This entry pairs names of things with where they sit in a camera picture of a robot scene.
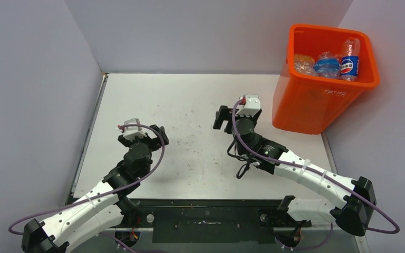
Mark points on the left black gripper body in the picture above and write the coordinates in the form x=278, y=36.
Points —
x=153, y=144

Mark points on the blue cap bottle edge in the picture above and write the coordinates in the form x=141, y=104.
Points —
x=304, y=64

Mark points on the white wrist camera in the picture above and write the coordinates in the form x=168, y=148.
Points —
x=130, y=129
x=249, y=105

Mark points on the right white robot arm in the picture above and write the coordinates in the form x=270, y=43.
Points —
x=344, y=201

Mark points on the crushed blue label bottle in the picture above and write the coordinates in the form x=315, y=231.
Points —
x=327, y=65

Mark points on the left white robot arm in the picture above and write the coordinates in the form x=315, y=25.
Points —
x=107, y=203

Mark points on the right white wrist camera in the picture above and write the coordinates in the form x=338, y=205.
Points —
x=249, y=105

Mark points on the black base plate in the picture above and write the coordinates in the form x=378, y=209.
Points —
x=205, y=221

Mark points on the clear Pepsi bottle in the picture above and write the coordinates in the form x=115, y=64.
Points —
x=349, y=60

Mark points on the orange plastic bin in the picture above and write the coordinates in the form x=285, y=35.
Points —
x=309, y=104

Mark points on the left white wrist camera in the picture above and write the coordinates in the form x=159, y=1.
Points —
x=130, y=129

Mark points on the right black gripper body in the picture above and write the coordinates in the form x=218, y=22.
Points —
x=225, y=114

